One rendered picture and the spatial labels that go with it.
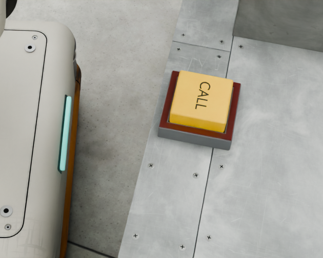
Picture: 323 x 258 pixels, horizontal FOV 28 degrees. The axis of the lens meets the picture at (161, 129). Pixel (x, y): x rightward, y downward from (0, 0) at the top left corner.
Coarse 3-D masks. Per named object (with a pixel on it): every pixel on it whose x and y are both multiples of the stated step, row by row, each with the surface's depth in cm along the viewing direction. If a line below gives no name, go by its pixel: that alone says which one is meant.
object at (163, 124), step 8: (176, 72) 72; (168, 88) 71; (168, 96) 71; (232, 96) 71; (168, 104) 70; (232, 104) 70; (168, 112) 69; (232, 112) 70; (160, 120) 69; (232, 120) 69; (168, 128) 68; (176, 128) 68; (184, 128) 68; (192, 128) 68; (232, 128) 69; (208, 136) 68; (216, 136) 68; (224, 136) 68
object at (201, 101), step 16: (192, 80) 70; (208, 80) 70; (224, 80) 70; (176, 96) 69; (192, 96) 69; (208, 96) 69; (224, 96) 69; (176, 112) 67; (192, 112) 68; (208, 112) 68; (224, 112) 68; (208, 128) 68; (224, 128) 68
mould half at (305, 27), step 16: (240, 0) 73; (256, 0) 73; (272, 0) 72; (288, 0) 72; (304, 0) 72; (320, 0) 71; (240, 16) 76; (256, 16) 75; (272, 16) 75; (288, 16) 74; (304, 16) 74; (320, 16) 73; (240, 32) 78; (256, 32) 77; (272, 32) 77; (288, 32) 76; (304, 32) 76; (320, 32) 75; (304, 48) 78; (320, 48) 77
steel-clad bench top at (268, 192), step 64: (192, 0) 82; (192, 64) 76; (256, 64) 76; (320, 64) 77; (256, 128) 71; (320, 128) 72; (192, 192) 67; (256, 192) 67; (320, 192) 67; (128, 256) 62; (192, 256) 63; (256, 256) 63; (320, 256) 63
